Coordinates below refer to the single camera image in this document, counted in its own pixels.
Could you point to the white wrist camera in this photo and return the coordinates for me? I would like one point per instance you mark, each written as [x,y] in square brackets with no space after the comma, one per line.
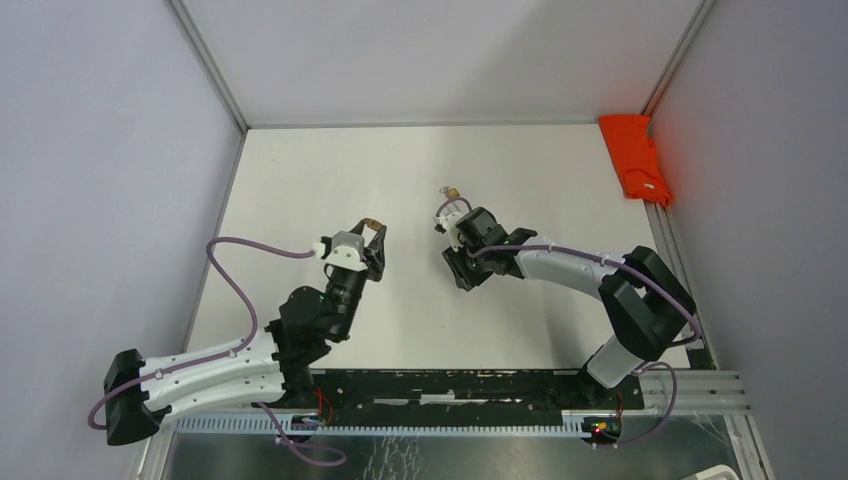
[448,224]
[343,250]

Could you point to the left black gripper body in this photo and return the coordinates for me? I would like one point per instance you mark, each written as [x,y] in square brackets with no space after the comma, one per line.
[374,268]

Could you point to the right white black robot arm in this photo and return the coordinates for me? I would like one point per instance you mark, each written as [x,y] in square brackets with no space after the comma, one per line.
[649,310]

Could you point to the orange folded cloth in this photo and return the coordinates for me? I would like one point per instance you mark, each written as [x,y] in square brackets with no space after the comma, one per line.
[634,158]

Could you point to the aluminium frame rails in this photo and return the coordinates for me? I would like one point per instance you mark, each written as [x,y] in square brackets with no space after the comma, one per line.
[704,389]

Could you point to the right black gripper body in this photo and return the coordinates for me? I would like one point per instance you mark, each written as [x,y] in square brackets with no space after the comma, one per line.
[470,270]

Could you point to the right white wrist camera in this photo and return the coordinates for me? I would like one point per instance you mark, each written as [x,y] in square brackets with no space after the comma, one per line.
[448,224]

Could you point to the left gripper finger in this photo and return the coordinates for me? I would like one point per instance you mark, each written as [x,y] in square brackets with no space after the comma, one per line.
[377,243]
[361,226]

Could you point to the white slotted cable duct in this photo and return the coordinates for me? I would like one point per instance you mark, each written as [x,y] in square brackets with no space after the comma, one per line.
[260,424]

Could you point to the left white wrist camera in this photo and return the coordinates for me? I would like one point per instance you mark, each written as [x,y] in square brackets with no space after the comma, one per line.
[343,250]

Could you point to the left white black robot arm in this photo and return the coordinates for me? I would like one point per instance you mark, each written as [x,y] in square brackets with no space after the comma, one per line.
[270,363]

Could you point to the brass padlock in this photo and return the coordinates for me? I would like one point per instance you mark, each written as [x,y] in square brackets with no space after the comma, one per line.
[373,224]
[450,193]

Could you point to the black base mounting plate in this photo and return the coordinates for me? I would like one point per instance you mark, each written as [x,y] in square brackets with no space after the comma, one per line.
[458,398]

